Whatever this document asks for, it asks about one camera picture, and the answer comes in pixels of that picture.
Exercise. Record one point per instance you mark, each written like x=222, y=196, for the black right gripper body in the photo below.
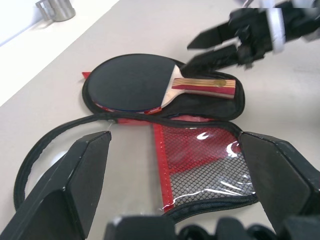
x=252, y=32

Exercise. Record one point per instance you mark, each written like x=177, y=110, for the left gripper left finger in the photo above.
x=57, y=190

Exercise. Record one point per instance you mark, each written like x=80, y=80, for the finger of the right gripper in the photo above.
x=212, y=60
x=212, y=37

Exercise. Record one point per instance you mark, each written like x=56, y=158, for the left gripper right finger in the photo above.
x=277, y=175

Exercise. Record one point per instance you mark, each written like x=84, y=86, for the black red paddle case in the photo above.
x=200, y=155

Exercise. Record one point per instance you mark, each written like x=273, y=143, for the black rubber table tennis paddle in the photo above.
x=130, y=80

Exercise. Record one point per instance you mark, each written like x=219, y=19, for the steel watering can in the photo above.
x=62, y=10

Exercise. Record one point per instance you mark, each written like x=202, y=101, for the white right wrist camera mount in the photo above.
x=276, y=25

